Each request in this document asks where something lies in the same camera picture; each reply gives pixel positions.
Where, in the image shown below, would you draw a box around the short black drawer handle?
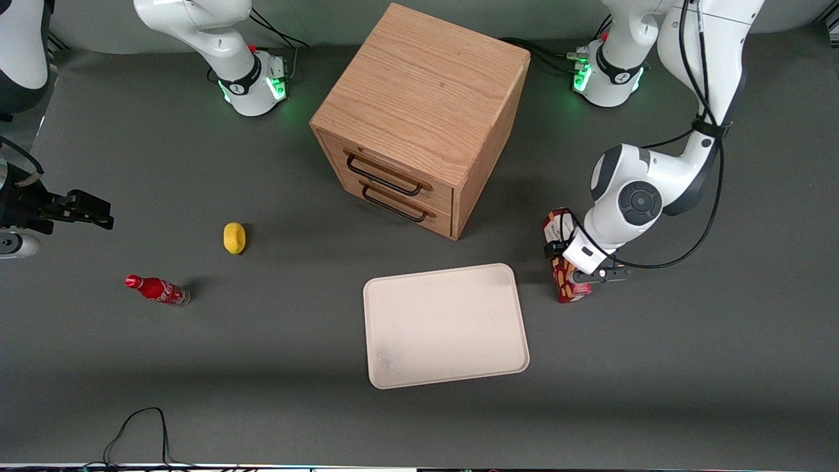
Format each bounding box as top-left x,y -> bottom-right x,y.
360,182 -> 437,224

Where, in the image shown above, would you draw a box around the cream rectangular plastic tray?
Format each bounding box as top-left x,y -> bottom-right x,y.
362,263 -> 530,390

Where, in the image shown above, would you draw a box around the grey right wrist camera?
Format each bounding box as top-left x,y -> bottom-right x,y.
0,232 -> 41,260

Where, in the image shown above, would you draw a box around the wooden drawer with shorter handle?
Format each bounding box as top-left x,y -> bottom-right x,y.
338,176 -> 454,239

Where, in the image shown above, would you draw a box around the wooden two-drawer cabinet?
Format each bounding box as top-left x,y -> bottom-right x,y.
309,3 -> 532,241

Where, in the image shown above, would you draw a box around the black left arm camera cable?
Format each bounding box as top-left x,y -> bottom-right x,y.
568,0 -> 730,270

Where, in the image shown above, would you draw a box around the black base cables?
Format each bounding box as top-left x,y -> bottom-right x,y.
248,8 -> 310,74
501,37 -> 594,74

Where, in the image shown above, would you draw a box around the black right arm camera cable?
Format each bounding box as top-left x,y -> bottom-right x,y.
0,134 -> 45,178

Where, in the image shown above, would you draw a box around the black right base cables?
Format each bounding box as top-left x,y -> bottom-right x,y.
248,8 -> 310,74

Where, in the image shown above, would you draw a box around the black left base cables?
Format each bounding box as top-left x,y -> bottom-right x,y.
501,37 -> 594,74

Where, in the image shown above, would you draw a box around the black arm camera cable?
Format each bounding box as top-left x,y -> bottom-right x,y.
0,134 -> 45,178
568,0 -> 730,270

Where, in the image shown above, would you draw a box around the wooden drawer with longer handle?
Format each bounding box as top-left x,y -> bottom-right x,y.
317,130 -> 455,205

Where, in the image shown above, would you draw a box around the red cola bottle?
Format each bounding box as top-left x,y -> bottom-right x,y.
125,274 -> 191,307

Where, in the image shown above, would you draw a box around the red cookie box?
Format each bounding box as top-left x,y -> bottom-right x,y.
542,208 -> 595,304

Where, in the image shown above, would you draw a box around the long black drawer handle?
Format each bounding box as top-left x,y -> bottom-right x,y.
345,149 -> 434,197

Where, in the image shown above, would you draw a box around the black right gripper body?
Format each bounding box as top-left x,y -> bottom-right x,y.
0,172 -> 54,235

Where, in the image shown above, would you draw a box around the black cable loop on table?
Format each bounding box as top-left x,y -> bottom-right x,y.
85,406 -> 197,470

